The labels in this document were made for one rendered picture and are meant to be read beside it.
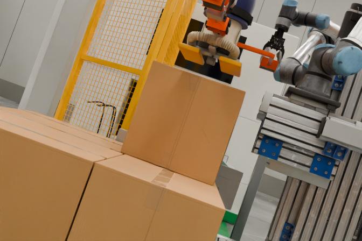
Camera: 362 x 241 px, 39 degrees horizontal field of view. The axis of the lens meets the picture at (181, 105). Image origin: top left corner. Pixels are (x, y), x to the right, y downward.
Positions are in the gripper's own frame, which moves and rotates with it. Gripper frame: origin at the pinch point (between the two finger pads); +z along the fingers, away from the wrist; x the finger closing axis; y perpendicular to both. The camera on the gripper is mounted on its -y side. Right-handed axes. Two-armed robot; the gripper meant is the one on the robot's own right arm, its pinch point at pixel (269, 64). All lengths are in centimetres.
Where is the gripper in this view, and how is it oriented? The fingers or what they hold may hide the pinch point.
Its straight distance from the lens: 268.2
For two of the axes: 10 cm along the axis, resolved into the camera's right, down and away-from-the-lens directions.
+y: -0.9, -0.8, -9.9
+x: 9.4, 3.3, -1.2
